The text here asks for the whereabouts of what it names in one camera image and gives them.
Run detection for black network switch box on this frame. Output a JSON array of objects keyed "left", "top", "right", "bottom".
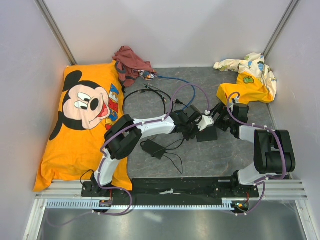
[{"left": 196, "top": 125, "right": 218, "bottom": 143}]

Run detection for black power cord with plug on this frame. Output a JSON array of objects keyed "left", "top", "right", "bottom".
[{"left": 139, "top": 98, "right": 191, "bottom": 175}]

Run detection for black power adapter brick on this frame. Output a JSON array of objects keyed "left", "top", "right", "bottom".
[{"left": 140, "top": 139, "right": 166, "bottom": 160}]

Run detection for blue ethernet cable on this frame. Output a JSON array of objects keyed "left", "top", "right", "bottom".
[{"left": 154, "top": 73, "right": 197, "bottom": 111}]

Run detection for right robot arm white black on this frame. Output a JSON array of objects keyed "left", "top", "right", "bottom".
[{"left": 210, "top": 102, "right": 296, "bottom": 197}]

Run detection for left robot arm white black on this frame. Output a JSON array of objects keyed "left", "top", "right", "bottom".
[{"left": 91, "top": 105, "right": 204, "bottom": 197}]

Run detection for yellow patterned children's garment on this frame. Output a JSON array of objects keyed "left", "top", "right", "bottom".
[{"left": 213, "top": 52, "right": 277, "bottom": 104}]

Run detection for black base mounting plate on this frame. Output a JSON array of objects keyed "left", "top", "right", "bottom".
[{"left": 81, "top": 176, "right": 260, "bottom": 204}]

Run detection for maroon crumpled garment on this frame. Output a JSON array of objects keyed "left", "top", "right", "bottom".
[{"left": 112, "top": 46, "right": 157, "bottom": 88}]

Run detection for orange Mickey Mouse pillow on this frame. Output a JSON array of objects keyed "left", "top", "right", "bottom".
[{"left": 33, "top": 60, "right": 125, "bottom": 192}]

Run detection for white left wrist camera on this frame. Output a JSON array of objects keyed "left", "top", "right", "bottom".
[{"left": 196, "top": 115, "right": 215, "bottom": 132}]

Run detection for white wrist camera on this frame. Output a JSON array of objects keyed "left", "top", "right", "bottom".
[
  {"left": 196, "top": 115, "right": 215, "bottom": 132},
  {"left": 230, "top": 97, "right": 240, "bottom": 108}
]

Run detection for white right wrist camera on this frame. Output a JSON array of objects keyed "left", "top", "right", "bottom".
[{"left": 230, "top": 97, "right": 240, "bottom": 108}]

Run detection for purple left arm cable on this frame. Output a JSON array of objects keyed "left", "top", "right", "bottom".
[{"left": 96, "top": 83, "right": 212, "bottom": 188}]

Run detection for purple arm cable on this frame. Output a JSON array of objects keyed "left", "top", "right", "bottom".
[
  {"left": 225, "top": 91, "right": 289, "bottom": 181},
  {"left": 96, "top": 83, "right": 212, "bottom": 188}
]

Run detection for black looped cable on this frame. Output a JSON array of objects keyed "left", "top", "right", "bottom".
[{"left": 122, "top": 88, "right": 176, "bottom": 118}]

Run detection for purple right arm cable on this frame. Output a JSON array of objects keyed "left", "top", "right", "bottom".
[{"left": 225, "top": 91, "right": 289, "bottom": 181}]

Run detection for slotted aluminium cable duct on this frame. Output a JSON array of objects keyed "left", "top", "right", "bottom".
[{"left": 46, "top": 198, "right": 235, "bottom": 211}]

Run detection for right aluminium corner post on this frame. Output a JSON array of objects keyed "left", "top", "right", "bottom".
[{"left": 263, "top": 0, "right": 300, "bottom": 59}]

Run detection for aluminium corner post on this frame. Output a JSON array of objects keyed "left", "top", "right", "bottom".
[
  {"left": 35, "top": 0, "right": 78, "bottom": 66},
  {"left": 263, "top": 0, "right": 300, "bottom": 59}
]

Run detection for left aluminium corner post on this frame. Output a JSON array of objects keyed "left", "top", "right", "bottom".
[{"left": 35, "top": 0, "right": 78, "bottom": 66}]

